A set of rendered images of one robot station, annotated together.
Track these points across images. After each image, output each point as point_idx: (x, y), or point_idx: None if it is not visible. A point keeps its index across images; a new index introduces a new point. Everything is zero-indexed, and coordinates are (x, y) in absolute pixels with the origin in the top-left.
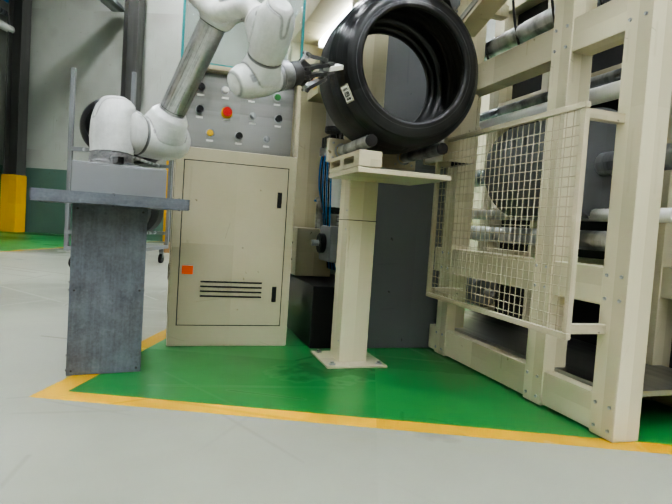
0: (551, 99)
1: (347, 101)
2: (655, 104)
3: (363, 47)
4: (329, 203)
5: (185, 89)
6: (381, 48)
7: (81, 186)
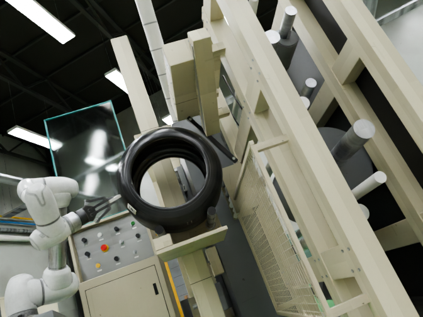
0: None
1: (134, 213)
2: (296, 119)
3: (130, 177)
4: None
5: (55, 251)
6: (168, 166)
7: None
